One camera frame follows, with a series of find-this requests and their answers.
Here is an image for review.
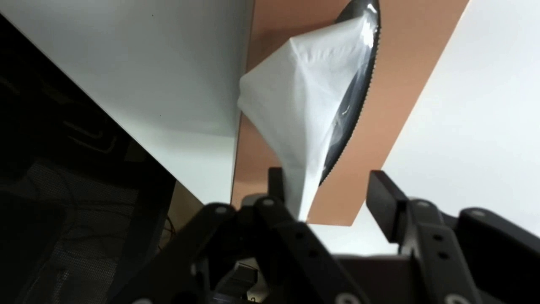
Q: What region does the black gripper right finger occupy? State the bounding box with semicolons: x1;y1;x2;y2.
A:
366;170;540;304

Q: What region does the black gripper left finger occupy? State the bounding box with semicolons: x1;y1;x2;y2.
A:
120;166;368;304

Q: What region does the white plastic bag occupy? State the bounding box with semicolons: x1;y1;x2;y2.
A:
236;11;378;225

